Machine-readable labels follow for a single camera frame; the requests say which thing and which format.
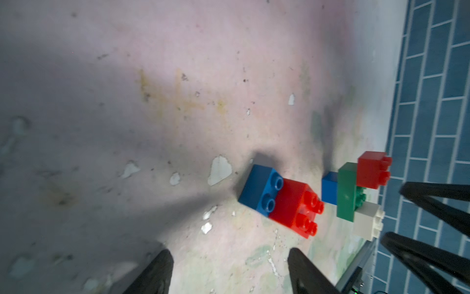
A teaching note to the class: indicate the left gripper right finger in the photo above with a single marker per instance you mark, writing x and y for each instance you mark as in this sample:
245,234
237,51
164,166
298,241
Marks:
305,277

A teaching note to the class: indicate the red lego brick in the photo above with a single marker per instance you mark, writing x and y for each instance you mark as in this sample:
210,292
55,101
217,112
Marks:
296,207
373,169

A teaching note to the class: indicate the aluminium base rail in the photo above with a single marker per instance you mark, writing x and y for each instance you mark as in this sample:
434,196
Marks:
358,278

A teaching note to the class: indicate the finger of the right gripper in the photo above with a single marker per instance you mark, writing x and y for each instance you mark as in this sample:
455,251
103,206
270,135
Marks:
422,260
423,195

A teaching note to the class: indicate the green lego brick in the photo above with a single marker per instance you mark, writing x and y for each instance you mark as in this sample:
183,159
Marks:
350,197

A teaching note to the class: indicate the white lego brick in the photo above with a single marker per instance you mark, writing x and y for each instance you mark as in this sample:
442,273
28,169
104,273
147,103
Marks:
368,221

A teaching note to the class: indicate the blue lego brick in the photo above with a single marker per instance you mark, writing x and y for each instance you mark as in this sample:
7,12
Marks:
261,189
329,188

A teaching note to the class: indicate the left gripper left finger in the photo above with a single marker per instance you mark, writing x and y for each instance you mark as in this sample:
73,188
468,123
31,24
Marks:
156,277

